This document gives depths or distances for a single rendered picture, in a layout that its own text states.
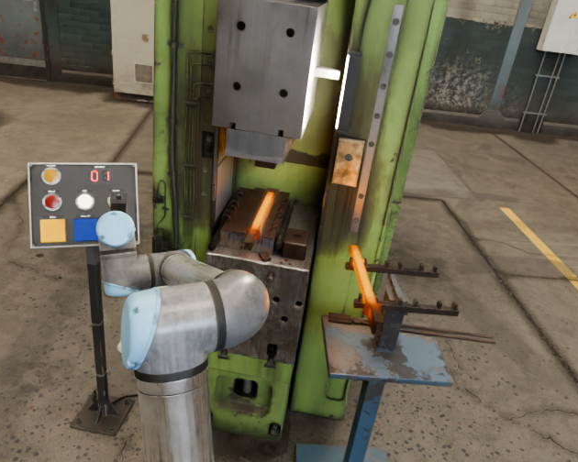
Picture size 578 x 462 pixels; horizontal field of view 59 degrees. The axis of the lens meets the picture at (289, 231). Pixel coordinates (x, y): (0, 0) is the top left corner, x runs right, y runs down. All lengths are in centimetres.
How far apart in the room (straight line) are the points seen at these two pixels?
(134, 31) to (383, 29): 558
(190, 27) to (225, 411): 154
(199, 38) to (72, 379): 170
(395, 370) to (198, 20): 131
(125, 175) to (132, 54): 539
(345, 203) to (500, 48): 659
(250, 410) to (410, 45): 158
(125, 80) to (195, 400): 658
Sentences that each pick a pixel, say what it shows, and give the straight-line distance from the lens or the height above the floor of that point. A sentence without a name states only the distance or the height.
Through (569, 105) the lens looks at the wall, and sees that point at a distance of 903.
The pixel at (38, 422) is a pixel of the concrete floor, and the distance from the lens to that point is 258.
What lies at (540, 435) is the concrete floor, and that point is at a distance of 291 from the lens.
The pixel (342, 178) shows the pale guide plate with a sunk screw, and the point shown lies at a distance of 184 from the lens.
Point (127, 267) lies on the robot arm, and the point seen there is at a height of 114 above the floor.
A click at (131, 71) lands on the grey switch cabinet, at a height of 39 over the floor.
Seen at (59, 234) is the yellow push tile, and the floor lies 100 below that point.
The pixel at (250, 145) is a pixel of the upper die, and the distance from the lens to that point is 172.
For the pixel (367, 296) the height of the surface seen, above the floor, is 104.
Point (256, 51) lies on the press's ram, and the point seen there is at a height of 162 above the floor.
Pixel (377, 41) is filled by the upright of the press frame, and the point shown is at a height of 168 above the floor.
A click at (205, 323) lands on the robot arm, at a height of 137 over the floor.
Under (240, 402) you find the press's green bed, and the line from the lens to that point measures 234.
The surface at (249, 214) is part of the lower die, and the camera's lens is 198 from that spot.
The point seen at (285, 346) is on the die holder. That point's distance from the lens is 202.
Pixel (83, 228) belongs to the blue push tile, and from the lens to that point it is 181.
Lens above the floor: 187
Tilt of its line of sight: 28 degrees down
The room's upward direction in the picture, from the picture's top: 8 degrees clockwise
